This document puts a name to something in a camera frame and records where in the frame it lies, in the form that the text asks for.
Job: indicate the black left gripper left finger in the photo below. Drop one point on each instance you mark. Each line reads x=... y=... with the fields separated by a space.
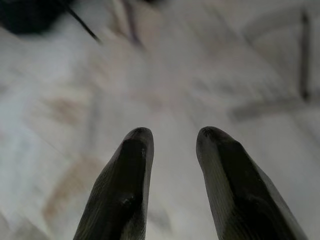
x=125 y=180

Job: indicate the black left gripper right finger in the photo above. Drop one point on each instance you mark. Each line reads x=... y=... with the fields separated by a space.
x=237 y=185

